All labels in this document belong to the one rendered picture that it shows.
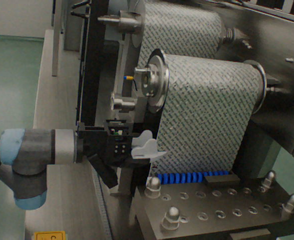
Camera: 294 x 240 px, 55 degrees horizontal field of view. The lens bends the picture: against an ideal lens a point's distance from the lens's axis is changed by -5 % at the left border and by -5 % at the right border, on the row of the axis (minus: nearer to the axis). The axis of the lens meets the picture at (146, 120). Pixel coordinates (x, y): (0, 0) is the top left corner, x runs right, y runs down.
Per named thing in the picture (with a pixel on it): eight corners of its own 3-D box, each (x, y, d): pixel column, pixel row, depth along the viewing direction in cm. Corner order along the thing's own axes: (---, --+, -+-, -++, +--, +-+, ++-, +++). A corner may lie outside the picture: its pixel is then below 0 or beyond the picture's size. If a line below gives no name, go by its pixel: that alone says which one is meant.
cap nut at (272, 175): (258, 180, 78) (264, 167, 76) (269, 179, 79) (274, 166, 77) (266, 189, 75) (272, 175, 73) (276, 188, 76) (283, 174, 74)
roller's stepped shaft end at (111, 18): (96, 23, 84) (97, 12, 82) (116, 25, 86) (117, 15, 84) (97, 25, 81) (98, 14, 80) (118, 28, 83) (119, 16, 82)
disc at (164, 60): (140, 96, 77) (151, 40, 71) (142, 96, 78) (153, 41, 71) (157, 125, 65) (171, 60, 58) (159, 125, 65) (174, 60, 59)
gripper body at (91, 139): (136, 136, 62) (78, 135, 58) (130, 169, 66) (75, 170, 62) (128, 119, 68) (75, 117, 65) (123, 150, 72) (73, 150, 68)
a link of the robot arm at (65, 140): (54, 171, 61) (54, 150, 67) (76, 171, 62) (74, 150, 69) (55, 141, 57) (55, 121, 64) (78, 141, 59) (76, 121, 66)
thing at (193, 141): (148, 177, 74) (162, 110, 65) (228, 173, 81) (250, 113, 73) (149, 178, 73) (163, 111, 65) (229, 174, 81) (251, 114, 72)
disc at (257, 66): (225, 101, 86) (239, 52, 79) (226, 101, 86) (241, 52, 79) (252, 126, 73) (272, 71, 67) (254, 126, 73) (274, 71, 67)
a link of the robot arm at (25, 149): (5, 153, 64) (2, 120, 60) (54, 154, 67) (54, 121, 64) (0, 175, 57) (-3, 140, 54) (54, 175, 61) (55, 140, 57)
